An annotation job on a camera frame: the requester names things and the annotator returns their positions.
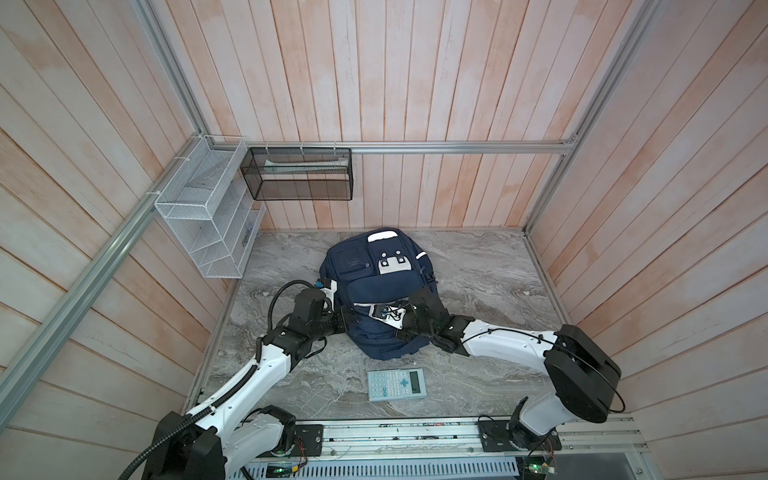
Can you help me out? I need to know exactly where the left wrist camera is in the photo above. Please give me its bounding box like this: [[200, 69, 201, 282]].
[[316, 278, 338, 312]]

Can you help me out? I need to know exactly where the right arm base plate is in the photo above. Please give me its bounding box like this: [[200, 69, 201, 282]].
[[476, 415, 562, 453]]

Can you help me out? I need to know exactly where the navy blue student backpack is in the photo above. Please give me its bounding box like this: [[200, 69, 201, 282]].
[[319, 227, 437, 361]]

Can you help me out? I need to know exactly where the black mesh basket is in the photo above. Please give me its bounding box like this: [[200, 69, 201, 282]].
[[240, 146, 354, 201]]

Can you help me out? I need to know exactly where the white wire mesh shelf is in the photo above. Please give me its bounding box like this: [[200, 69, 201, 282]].
[[155, 135, 265, 279]]

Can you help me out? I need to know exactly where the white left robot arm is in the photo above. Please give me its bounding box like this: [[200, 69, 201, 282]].
[[120, 279, 347, 479]]

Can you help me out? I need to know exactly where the aluminium front rail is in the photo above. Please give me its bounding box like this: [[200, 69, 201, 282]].
[[222, 414, 649, 461]]

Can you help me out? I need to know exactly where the aluminium wall rail frame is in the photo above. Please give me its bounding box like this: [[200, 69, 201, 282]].
[[1, 1, 645, 426]]

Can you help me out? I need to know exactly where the light blue calculator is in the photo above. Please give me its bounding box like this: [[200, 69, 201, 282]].
[[367, 369, 427, 402]]

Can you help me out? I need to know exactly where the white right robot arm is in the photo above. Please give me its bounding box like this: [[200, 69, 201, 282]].
[[382, 287, 622, 450]]

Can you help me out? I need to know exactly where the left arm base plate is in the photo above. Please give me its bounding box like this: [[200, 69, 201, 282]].
[[258, 423, 324, 459]]

